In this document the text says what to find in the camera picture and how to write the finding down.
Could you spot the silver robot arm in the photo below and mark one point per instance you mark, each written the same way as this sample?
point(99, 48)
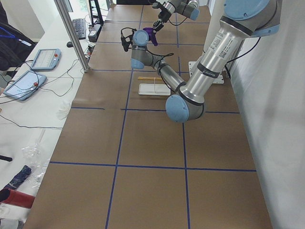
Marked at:
point(241, 19)
point(187, 8)

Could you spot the dark blue folded cloth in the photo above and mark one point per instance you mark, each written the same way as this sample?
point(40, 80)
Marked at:
point(19, 178)

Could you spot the aluminium frame post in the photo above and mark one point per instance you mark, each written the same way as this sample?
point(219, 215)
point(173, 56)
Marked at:
point(64, 14)

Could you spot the person in dark jacket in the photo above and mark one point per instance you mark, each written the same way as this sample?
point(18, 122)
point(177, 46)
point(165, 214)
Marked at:
point(15, 47)

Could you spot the white wooden towel rack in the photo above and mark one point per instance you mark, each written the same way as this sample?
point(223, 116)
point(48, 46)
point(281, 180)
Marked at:
point(157, 88)

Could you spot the purple towel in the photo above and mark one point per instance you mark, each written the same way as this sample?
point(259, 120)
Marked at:
point(152, 35)

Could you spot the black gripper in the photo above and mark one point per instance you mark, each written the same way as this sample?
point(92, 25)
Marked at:
point(163, 15)

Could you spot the blue tape grid lines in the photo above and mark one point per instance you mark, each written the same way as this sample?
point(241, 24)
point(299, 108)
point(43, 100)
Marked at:
point(186, 168)

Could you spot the blue teach pendant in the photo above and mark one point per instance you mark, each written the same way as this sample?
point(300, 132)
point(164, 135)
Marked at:
point(46, 59)
point(25, 86)

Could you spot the black computer keyboard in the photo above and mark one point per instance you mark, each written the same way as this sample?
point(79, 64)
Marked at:
point(79, 26)

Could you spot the black computer mouse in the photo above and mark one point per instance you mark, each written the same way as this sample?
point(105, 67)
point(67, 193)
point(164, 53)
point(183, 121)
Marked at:
point(69, 44)

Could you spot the crumpled white tissue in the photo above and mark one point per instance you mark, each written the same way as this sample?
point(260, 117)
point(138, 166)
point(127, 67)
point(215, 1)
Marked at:
point(63, 110)

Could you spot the far blue teach pendant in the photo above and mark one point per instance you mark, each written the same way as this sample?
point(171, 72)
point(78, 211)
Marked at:
point(46, 59)

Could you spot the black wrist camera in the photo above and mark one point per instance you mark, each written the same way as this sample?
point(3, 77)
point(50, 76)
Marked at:
point(127, 41)

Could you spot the near blue teach pendant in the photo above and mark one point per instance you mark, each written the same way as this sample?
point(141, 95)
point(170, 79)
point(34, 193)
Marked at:
point(25, 86)

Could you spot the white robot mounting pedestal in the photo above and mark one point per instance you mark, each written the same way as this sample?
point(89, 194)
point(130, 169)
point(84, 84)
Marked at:
point(221, 41)

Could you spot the clear plastic wrap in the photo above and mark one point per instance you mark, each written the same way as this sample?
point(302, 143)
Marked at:
point(36, 161)

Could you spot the red cylinder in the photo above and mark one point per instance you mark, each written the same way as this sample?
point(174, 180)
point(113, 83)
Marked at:
point(16, 198)

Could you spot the black power adapter box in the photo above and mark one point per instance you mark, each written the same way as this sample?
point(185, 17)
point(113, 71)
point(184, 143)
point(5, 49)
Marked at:
point(94, 33)

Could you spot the brown paper table cover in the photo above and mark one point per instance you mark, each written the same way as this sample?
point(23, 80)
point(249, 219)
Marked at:
point(152, 148)

